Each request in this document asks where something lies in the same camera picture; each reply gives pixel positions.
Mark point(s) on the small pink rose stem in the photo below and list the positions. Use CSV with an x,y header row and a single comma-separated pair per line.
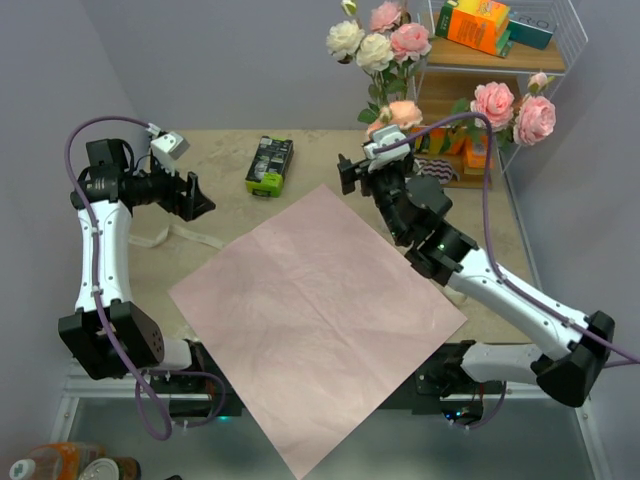
x,y
402,48

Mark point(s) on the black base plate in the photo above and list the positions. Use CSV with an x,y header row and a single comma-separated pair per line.
x,y
438,386

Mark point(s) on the aluminium rail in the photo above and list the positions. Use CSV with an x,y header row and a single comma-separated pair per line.
x,y
96,411

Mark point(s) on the white wire wooden shelf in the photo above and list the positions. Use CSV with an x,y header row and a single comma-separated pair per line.
x,y
453,71

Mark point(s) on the orange packet bottom right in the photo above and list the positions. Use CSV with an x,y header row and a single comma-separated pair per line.
x,y
474,155

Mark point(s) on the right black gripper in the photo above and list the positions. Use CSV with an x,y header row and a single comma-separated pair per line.
x,y
350,170

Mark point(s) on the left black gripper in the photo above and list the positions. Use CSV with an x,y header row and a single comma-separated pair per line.
x,y
187,206

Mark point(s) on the tin can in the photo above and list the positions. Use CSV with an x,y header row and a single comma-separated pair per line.
x,y
112,468

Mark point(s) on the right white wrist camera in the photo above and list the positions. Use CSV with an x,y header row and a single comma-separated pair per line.
x,y
386,145

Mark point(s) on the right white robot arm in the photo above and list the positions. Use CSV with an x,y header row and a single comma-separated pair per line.
x,y
567,348

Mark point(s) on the orange box bottom middle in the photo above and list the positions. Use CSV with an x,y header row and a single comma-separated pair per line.
x,y
442,141

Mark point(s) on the pink wrapping paper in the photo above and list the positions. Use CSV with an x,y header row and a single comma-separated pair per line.
x,y
315,320

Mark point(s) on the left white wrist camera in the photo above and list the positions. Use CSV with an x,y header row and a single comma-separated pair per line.
x,y
167,149

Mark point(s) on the purple wavy eye mask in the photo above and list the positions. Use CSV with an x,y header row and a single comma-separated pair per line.
x,y
441,169

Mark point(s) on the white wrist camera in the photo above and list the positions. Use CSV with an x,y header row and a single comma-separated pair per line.
x,y
167,149
386,145

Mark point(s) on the orange juice bottle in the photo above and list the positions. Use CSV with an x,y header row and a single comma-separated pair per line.
x,y
64,460

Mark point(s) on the teal box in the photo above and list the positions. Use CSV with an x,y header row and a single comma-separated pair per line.
x,y
532,30

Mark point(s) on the black green product box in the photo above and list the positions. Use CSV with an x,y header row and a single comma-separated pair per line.
x,y
267,173

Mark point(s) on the peach rose stem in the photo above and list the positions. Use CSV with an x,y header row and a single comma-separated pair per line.
x,y
405,114

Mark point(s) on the beige ribbon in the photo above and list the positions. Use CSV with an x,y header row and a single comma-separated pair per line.
x,y
179,231

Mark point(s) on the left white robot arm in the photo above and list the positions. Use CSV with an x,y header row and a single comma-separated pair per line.
x,y
106,324

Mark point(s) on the white rose stem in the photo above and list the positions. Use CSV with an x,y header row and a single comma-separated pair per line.
x,y
370,49

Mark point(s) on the orange green box top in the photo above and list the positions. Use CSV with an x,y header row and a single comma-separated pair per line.
x,y
480,25

